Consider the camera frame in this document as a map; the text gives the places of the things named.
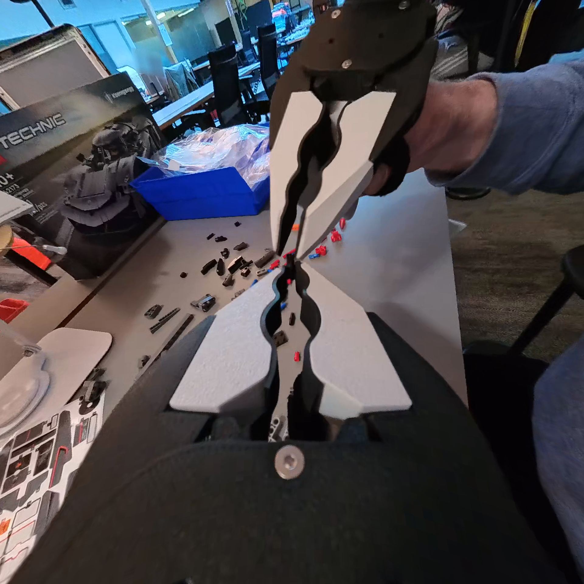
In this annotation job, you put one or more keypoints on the black round stand base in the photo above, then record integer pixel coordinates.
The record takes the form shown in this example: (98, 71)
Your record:
(467, 192)

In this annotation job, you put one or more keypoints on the dark lego gear assembly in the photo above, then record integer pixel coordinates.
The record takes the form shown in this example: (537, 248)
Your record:
(91, 392)

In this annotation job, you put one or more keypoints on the clear plastic bags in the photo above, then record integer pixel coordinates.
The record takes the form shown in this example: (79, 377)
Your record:
(219, 146)

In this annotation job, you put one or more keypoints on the clear plastic stand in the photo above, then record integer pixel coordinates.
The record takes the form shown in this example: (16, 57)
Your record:
(18, 388)

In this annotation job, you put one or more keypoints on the long black lego beam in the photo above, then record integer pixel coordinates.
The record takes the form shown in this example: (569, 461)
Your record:
(290, 269)

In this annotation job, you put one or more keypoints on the person's right forearm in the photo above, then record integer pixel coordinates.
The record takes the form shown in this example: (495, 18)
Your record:
(538, 127)

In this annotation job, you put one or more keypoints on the white office desk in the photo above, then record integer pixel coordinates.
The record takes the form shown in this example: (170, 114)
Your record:
(182, 105)

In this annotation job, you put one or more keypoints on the black stool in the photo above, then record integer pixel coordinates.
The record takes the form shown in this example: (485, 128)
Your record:
(547, 310)

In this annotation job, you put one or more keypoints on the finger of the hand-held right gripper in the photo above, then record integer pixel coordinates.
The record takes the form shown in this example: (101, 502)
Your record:
(285, 146)
(351, 173)

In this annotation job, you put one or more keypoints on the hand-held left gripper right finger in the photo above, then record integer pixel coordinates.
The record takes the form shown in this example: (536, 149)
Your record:
(356, 356)

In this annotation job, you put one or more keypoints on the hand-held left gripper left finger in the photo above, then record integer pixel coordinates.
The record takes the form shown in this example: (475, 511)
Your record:
(228, 360)

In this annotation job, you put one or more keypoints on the person's blue grey clothing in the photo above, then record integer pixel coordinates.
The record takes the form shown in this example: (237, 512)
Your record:
(561, 433)

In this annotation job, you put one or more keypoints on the blue plastic bin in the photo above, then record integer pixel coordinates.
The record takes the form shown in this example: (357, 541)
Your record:
(200, 196)

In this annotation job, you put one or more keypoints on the pile of small lego pieces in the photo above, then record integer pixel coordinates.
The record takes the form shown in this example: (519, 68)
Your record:
(335, 236)

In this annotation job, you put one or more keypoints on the long dark grey lego plate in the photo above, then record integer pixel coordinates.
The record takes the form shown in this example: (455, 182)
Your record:
(175, 335)

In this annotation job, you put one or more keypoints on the red plastic piece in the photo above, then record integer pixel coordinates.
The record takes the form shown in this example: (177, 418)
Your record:
(32, 255)

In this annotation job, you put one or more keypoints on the black framed screen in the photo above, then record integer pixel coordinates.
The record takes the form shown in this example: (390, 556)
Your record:
(50, 73)

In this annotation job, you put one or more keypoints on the black lego set box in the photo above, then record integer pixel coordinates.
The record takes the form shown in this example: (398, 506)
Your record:
(82, 159)

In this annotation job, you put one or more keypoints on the person's right hand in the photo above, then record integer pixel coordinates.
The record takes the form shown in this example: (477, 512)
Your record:
(451, 123)

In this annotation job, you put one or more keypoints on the black office chair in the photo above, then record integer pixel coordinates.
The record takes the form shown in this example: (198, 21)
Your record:
(226, 82)
(268, 59)

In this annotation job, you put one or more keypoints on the red plastic tray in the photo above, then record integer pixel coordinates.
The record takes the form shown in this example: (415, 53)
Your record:
(11, 310)

